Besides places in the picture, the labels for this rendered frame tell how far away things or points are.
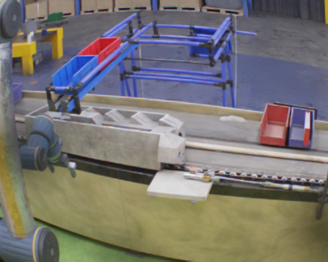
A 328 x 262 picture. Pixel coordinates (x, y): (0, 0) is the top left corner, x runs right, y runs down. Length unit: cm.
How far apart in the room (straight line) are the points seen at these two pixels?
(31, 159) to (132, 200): 96
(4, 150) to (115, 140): 116
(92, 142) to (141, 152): 30
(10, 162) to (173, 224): 141
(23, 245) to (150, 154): 113
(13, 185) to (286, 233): 163
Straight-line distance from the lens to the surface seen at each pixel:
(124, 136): 229
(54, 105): 230
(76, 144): 247
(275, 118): 287
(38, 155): 168
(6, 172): 132
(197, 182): 218
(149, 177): 232
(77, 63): 256
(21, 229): 141
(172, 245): 262
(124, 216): 260
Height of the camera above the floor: 201
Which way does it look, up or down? 26 degrees down
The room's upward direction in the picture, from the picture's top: 3 degrees counter-clockwise
